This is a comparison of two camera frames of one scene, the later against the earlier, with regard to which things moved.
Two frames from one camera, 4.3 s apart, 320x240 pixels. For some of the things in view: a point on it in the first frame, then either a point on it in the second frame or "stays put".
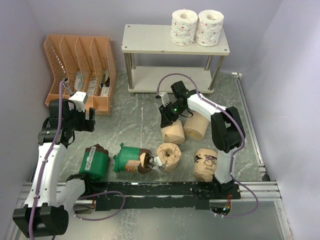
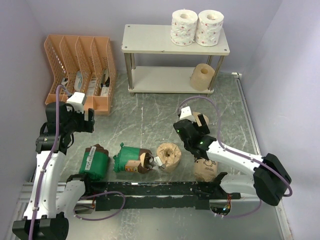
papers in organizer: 78,80 stays put
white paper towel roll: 209,27 stays put
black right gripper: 165,120 to 202,119
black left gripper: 87,125 stays put
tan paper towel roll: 174,133 to 202,77
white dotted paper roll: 183,26 stays put
